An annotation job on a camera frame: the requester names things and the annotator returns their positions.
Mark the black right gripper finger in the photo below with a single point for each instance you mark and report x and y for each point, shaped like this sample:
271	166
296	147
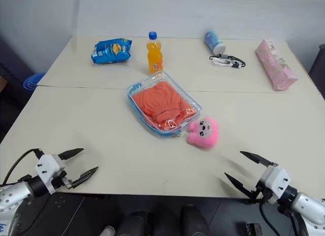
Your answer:
257	160
241	186

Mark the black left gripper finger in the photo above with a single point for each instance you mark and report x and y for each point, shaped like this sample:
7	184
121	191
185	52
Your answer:
85	176
72	153

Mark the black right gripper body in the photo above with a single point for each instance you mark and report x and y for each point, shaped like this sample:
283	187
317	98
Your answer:
261	195

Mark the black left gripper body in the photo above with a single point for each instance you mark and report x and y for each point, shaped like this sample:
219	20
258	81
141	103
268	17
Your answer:
66	181

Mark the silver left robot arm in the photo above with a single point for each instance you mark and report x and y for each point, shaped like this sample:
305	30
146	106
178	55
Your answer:
11	195

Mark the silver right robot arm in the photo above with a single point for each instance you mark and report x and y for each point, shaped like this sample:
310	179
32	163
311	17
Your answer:
308	203

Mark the orange-red cloth garment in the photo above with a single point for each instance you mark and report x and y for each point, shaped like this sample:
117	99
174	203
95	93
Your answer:
161	102

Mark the clear bag with orange cloth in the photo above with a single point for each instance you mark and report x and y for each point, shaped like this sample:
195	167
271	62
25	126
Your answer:
177	92

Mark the blue potato chip bag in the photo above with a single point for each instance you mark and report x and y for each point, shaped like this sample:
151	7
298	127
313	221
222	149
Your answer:
111	50

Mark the black ridged pedal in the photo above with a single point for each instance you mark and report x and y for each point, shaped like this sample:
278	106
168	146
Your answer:
254	229

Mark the pink plush toy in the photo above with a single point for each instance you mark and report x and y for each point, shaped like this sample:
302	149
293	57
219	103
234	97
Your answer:
203	132

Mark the pink floral tissue pack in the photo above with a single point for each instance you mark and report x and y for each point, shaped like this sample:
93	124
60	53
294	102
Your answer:
275	64

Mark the dark chair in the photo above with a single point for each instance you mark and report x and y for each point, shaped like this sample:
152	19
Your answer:
317	68

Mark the blue white cylindrical canister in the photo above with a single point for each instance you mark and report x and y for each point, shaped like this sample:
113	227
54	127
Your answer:
214	41

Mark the orange soda bottle blue cap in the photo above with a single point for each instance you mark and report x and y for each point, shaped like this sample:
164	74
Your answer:
154	57

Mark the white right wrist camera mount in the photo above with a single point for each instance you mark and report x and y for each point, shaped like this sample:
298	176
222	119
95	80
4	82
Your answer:
276	180

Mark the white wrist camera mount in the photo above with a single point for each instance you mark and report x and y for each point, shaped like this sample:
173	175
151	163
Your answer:
49	165
276	180

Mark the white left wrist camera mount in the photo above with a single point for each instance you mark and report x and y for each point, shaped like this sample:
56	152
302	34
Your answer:
49	165

